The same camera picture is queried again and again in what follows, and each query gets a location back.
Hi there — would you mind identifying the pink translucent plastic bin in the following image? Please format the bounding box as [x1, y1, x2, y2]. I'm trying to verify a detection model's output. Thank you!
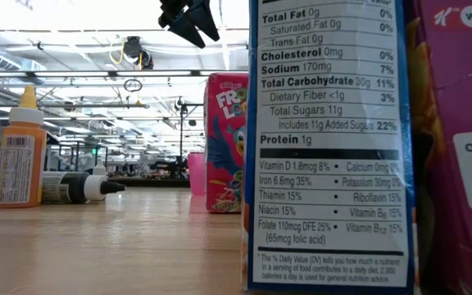
[186, 152, 207, 197]

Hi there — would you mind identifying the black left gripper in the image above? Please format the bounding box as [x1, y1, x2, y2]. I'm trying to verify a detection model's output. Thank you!
[158, 0, 221, 49]

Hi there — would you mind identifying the red mini cereal box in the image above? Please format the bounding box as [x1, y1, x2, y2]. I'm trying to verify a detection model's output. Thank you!
[203, 72, 250, 215]

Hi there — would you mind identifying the black ceiling cable reel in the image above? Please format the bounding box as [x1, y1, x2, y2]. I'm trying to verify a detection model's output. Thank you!
[121, 35, 155, 70]

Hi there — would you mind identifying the orange squeeze bottle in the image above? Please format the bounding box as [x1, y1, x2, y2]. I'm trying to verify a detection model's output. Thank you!
[0, 84, 48, 209]

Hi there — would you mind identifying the pink mini cereal box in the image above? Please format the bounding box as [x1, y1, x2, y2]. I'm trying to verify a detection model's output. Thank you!
[403, 0, 472, 295]

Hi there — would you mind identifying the black icing tube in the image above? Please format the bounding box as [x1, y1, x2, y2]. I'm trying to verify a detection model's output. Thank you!
[41, 170, 127, 205]

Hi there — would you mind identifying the blue mini cereal box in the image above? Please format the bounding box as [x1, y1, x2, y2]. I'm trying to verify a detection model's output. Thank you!
[242, 0, 416, 295]

